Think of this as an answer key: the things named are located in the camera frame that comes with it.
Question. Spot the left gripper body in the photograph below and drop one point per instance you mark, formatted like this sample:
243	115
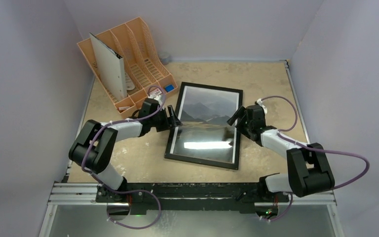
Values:
161	121

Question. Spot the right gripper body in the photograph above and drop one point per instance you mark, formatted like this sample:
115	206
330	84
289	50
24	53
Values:
240	117

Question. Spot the landscape photo print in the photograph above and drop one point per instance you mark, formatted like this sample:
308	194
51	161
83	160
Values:
206	124

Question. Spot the wooden picture frame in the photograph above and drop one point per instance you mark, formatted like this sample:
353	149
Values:
173	144

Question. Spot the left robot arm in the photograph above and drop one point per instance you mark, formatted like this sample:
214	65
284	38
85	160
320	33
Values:
92	149

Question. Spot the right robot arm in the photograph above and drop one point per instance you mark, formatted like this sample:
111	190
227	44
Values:
308	170

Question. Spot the red white small box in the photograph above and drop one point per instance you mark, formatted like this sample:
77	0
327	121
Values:
155	91

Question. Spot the blue small box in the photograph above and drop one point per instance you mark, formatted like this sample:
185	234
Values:
168	88

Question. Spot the orange file organizer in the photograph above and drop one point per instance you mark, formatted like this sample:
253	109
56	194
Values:
134	42

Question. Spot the white binder folder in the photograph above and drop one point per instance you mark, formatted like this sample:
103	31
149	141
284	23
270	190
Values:
110	66

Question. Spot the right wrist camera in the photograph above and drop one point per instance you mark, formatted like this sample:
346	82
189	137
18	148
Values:
260	103

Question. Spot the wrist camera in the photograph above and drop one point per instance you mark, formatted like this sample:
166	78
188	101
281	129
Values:
158	97
260	103

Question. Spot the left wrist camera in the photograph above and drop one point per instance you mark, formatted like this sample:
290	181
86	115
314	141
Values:
158	97

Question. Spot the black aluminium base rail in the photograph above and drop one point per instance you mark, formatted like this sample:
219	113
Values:
245	198

